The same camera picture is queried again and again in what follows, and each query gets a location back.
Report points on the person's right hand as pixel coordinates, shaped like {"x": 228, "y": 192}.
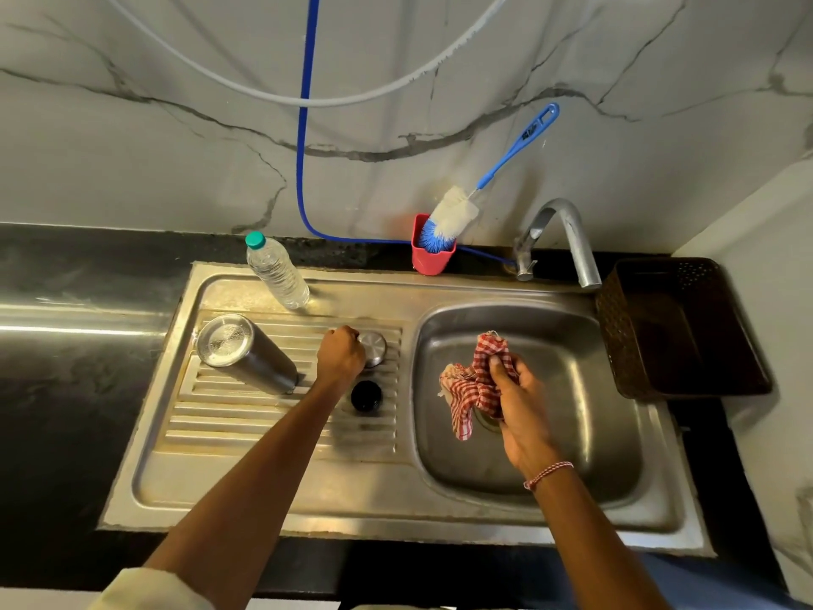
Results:
{"x": 524, "y": 412}

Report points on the steel flask cup lid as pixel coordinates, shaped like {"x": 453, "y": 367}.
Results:
{"x": 375, "y": 349}

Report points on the person's left forearm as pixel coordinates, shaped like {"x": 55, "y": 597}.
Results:
{"x": 241, "y": 489}

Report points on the clear plastic water bottle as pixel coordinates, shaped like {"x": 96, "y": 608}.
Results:
{"x": 279, "y": 273}

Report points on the red plastic brush holder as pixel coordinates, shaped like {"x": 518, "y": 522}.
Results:
{"x": 432, "y": 263}

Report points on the person's left hand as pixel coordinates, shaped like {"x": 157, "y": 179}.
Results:
{"x": 340, "y": 358}

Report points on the chrome sink faucet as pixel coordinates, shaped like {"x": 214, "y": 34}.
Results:
{"x": 581, "y": 247}

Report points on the person's right forearm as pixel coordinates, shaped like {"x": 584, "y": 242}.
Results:
{"x": 591, "y": 546}

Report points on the black flask stopper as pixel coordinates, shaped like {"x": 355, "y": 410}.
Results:
{"x": 366, "y": 397}

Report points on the red checkered cloth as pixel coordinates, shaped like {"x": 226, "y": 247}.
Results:
{"x": 470, "y": 387}

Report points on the steel flask bottle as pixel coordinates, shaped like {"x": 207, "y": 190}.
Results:
{"x": 248, "y": 355}

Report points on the metal sink drain strainer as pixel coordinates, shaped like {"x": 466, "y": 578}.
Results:
{"x": 486, "y": 420}

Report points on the blue white bottle brush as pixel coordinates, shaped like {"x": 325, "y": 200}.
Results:
{"x": 454, "y": 212}

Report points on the dark woven tray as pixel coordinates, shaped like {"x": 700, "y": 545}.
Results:
{"x": 686, "y": 336}

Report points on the stainless steel sink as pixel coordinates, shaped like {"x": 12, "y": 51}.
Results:
{"x": 222, "y": 482}

